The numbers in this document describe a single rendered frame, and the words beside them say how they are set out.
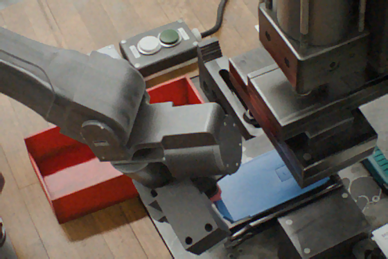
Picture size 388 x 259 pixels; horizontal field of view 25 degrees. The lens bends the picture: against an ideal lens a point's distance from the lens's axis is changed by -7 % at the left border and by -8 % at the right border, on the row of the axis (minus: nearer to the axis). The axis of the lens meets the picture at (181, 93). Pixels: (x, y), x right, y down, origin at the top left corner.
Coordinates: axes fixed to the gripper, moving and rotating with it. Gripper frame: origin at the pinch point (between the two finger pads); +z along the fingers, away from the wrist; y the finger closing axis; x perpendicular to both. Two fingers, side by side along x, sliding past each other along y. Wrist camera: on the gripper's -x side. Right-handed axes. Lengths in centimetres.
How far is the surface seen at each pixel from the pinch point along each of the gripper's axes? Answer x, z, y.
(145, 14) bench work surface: 41.9, 18.3, 0.3
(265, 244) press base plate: -4.5, 12.5, -0.3
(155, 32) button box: 34.8, 14.4, 1.1
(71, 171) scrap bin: 18.2, 5.3, -17.4
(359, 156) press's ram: -8.8, -3.1, 17.3
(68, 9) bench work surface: 50, 14, -9
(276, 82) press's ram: 0.8, -11.0, 14.6
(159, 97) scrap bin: 22.3, 10.1, -2.3
